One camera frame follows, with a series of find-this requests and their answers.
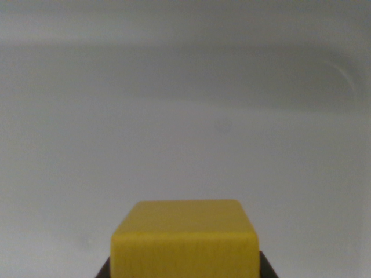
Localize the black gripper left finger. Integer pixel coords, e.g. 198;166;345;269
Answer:
94;256;112;278

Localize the yellow cube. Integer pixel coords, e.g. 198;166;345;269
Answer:
110;199;260;278

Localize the grey plastic bin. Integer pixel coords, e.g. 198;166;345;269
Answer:
0;0;371;278

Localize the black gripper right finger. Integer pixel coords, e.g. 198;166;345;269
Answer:
258;250;282;278

